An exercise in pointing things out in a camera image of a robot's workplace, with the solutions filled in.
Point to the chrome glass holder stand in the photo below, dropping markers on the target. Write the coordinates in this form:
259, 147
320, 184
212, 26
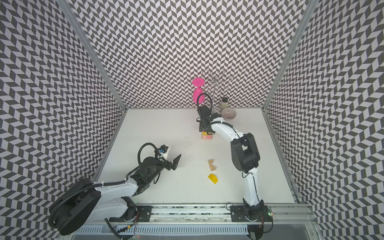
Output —
217, 82

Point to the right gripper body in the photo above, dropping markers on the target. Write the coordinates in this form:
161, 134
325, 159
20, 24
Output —
204, 125

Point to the spice jar black lid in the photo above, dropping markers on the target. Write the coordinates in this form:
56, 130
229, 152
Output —
224, 103

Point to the natural wood arch block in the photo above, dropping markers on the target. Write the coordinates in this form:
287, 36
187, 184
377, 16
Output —
211, 165

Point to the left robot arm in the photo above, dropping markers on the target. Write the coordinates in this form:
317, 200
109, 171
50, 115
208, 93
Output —
87, 201

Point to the pink plastic wine glass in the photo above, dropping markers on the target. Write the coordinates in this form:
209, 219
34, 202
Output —
198, 83

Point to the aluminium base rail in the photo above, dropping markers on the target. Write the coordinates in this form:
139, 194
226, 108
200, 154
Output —
273, 221

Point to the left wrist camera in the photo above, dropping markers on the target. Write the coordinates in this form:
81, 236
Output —
163, 151

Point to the pink striped bowl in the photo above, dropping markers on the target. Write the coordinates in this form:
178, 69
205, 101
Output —
228, 114

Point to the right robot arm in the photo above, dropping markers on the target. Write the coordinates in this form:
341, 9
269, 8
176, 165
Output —
244, 153

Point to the yellow wedge block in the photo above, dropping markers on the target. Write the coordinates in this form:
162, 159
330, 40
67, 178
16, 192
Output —
213, 178

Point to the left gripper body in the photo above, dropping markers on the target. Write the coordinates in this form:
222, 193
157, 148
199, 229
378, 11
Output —
168, 165

